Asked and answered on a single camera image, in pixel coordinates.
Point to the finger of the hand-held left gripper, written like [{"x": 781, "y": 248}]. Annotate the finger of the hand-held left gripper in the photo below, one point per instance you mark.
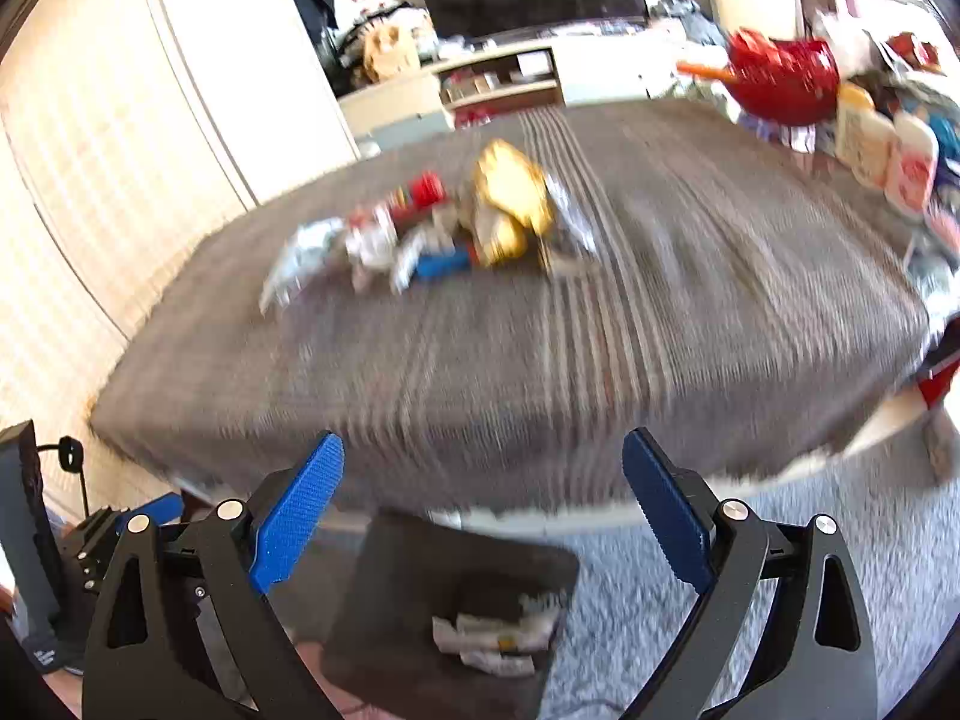
[{"x": 161, "y": 510}]

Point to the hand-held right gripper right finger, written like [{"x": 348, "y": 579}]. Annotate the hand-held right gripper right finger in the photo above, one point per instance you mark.
[{"x": 667, "y": 510}]

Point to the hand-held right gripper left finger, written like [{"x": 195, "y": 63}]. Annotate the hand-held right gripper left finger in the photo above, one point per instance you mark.
[{"x": 300, "y": 510}]

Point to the black square bin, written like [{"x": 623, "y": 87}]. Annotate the black square bin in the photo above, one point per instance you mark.
[{"x": 420, "y": 585}]

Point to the white wrappers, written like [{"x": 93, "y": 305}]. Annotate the white wrappers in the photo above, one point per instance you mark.
[{"x": 495, "y": 634}]

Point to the silver foil wrapper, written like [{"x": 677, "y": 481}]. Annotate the silver foil wrapper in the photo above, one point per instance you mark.
[{"x": 300, "y": 262}]

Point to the white wrapper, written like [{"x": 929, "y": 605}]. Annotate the white wrapper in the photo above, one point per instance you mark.
[{"x": 371, "y": 244}]

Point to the blue packet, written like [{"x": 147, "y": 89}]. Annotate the blue packet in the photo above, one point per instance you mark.
[{"x": 442, "y": 262}]

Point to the clear plastic wrapper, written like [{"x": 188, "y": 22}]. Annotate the clear plastic wrapper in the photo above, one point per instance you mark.
[{"x": 574, "y": 225}]

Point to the red candy tube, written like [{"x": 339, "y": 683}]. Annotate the red candy tube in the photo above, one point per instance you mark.
[{"x": 421, "y": 193}]

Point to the yellow snack bag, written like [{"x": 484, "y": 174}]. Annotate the yellow snack bag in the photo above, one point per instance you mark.
[{"x": 510, "y": 195}]

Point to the grey carpet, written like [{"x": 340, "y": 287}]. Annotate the grey carpet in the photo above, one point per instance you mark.
[{"x": 787, "y": 487}]

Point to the grey plaid tablecloth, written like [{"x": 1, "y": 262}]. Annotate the grey plaid tablecloth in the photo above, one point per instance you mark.
[{"x": 675, "y": 277}]

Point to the beige woven sliding door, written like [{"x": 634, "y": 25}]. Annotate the beige woven sliding door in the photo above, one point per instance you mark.
[{"x": 112, "y": 127}]

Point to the cream plastic bottle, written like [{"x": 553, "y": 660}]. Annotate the cream plastic bottle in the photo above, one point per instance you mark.
[{"x": 862, "y": 135}]

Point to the red items on shelf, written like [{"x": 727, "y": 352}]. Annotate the red items on shelf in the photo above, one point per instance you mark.
[{"x": 471, "y": 117}]

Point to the red openwork basket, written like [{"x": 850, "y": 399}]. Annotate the red openwork basket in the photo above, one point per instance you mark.
[{"x": 787, "y": 79}]

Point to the white television cabinet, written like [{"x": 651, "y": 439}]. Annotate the white television cabinet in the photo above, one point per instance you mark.
[{"x": 600, "y": 64}]

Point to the white box on shelf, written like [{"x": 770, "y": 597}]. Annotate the white box on shelf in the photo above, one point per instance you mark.
[{"x": 534, "y": 64}]

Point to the brown plush toy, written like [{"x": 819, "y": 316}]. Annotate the brown plush toy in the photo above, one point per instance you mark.
[{"x": 390, "y": 52}]

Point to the pile of clothes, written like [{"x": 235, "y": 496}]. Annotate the pile of clothes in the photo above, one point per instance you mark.
[{"x": 686, "y": 19}]

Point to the black jacket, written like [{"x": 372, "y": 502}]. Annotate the black jacket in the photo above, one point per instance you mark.
[{"x": 307, "y": 7}]

